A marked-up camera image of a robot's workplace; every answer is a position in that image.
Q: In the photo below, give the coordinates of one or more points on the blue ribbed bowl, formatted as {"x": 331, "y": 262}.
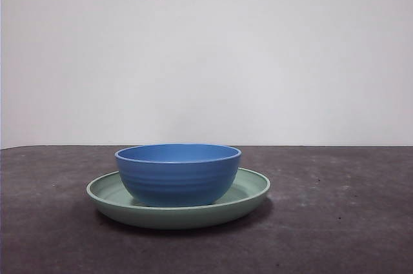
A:
{"x": 177, "y": 177}

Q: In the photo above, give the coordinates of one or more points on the green round plate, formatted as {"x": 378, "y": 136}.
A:
{"x": 174, "y": 217}

